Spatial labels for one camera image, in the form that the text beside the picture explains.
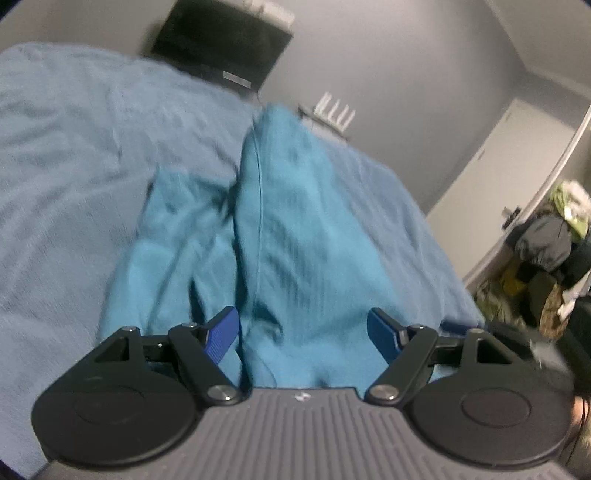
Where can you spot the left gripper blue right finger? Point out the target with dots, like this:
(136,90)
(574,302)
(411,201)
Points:
(407,350)

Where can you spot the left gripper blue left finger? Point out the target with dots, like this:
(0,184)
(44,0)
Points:
(200,349)

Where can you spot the white wifi router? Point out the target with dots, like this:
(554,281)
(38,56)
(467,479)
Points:
(328,118)

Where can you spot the pile of dark clothes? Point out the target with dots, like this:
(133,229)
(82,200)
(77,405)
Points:
(549,269)

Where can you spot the black television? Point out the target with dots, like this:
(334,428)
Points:
(222,43)

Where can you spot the person's right hand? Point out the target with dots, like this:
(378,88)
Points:
(580,411)

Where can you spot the light blue bed blanket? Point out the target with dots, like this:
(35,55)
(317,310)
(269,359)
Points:
(83,133)

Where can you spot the teal garment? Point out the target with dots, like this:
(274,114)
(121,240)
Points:
(283,247)

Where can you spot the white wall power strip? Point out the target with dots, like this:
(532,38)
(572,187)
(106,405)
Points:
(271,11)

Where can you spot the white door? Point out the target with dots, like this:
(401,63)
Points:
(503,177)

